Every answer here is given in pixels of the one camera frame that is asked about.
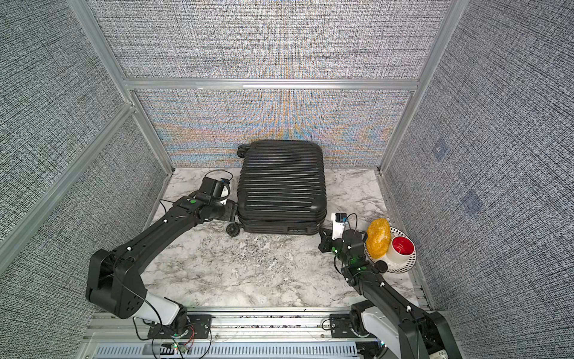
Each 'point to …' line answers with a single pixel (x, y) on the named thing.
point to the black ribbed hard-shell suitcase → (281, 188)
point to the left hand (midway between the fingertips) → (233, 207)
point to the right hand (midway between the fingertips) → (319, 223)
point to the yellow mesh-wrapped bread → (378, 238)
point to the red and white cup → (400, 250)
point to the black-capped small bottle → (381, 265)
